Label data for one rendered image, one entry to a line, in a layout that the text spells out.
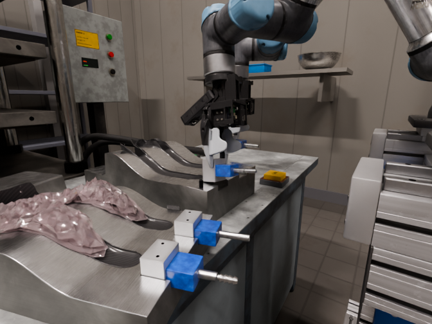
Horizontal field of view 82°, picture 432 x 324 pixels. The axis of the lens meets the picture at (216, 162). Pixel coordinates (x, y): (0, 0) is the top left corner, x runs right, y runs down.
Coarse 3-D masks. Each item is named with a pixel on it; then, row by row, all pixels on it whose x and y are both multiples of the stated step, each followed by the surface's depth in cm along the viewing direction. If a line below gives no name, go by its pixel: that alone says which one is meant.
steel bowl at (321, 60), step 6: (300, 54) 204; (306, 54) 199; (312, 54) 196; (318, 54) 194; (324, 54) 193; (330, 54) 193; (336, 54) 195; (300, 60) 207; (306, 60) 202; (312, 60) 198; (318, 60) 196; (324, 60) 196; (330, 60) 196; (336, 60) 199; (306, 66) 206; (312, 66) 202; (318, 66) 200; (324, 66) 200; (330, 66) 202
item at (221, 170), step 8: (216, 160) 59; (224, 160) 62; (208, 168) 60; (216, 168) 59; (224, 168) 57; (232, 168) 58; (240, 168) 57; (248, 168) 56; (208, 176) 60; (216, 176) 59; (224, 176) 58; (232, 176) 58
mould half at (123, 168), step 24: (168, 144) 88; (96, 168) 84; (120, 168) 71; (144, 168) 70; (168, 168) 74; (192, 168) 75; (144, 192) 67; (168, 192) 62; (192, 192) 58; (216, 192) 59; (240, 192) 70; (216, 216) 60
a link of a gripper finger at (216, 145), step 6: (210, 132) 57; (216, 132) 57; (210, 138) 57; (216, 138) 57; (210, 144) 57; (216, 144) 56; (222, 144) 56; (204, 150) 57; (210, 150) 57; (216, 150) 56; (222, 150) 55; (210, 156) 57; (210, 162) 57
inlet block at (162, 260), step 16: (160, 240) 38; (144, 256) 34; (160, 256) 34; (176, 256) 36; (192, 256) 36; (144, 272) 34; (160, 272) 33; (176, 272) 33; (192, 272) 33; (208, 272) 34; (176, 288) 34; (192, 288) 33
